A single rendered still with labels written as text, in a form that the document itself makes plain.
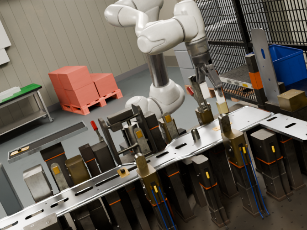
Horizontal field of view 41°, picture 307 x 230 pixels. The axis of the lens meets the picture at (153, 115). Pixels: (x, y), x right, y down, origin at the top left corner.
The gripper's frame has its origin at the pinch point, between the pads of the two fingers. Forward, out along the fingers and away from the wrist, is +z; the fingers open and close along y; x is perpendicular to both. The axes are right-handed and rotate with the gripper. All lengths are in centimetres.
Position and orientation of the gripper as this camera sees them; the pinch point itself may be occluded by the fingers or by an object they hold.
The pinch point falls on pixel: (213, 98)
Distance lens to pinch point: 172.8
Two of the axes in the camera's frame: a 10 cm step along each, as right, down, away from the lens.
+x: 8.9, -4.0, 2.2
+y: 3.1, 1.9, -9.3
